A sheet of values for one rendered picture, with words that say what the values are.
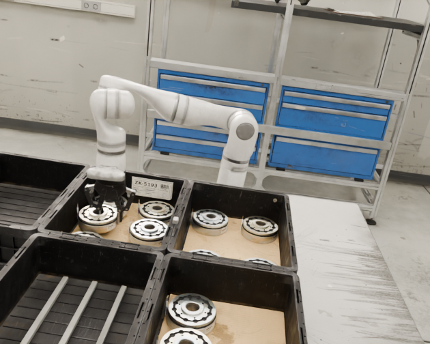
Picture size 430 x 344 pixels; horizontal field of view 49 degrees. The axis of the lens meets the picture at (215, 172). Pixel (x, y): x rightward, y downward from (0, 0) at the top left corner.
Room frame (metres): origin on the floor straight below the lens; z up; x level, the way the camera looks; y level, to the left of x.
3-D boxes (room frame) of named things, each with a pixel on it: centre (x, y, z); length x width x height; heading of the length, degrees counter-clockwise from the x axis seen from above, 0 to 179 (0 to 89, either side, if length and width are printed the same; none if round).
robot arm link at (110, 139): (1.09, 0.28, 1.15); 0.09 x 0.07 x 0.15; 104
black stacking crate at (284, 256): (1.08, -0.07, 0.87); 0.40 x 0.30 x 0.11; 178
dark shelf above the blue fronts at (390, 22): (3.22, -0.56, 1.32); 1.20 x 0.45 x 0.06; 90
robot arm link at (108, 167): (1.08, 0.26, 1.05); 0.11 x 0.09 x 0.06; 3
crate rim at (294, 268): (1.08, -0.07, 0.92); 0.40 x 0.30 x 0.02; 178
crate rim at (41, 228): (1.09, 0.23, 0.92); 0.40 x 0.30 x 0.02; 178
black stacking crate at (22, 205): (1.10, 0.53, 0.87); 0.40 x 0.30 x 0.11; 178
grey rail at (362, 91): (3.02, -0.31, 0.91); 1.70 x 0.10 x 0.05; 90
